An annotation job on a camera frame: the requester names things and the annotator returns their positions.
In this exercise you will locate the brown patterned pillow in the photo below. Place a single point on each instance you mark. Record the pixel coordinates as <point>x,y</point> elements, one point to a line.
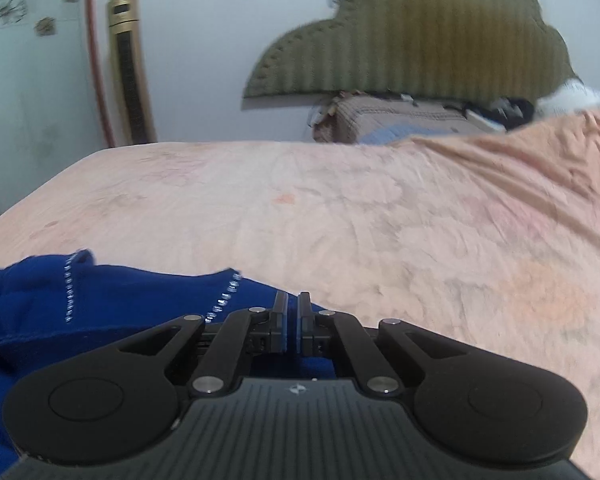
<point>359,118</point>

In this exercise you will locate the blue knit garment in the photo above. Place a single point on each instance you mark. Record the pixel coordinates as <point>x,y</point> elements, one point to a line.
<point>55,307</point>

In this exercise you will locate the white crumpled blanket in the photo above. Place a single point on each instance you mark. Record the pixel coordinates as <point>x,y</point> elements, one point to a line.
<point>571,97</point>

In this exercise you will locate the pink floral bed sheet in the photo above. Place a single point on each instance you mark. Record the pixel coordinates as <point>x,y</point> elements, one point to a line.
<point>492,240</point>

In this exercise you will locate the olive padded headboard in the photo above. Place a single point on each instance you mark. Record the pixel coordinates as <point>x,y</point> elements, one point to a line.
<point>464,50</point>

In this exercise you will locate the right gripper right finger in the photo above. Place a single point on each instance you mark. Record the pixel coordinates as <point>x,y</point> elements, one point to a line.
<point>387,360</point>

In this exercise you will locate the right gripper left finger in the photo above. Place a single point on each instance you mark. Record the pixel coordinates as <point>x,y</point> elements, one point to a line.
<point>197,356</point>

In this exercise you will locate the dark clothes pile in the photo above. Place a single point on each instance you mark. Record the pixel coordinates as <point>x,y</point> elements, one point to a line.
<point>499,116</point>

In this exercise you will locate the white flowered wardrobe door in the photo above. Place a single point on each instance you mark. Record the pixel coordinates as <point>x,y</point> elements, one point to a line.
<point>48,112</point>

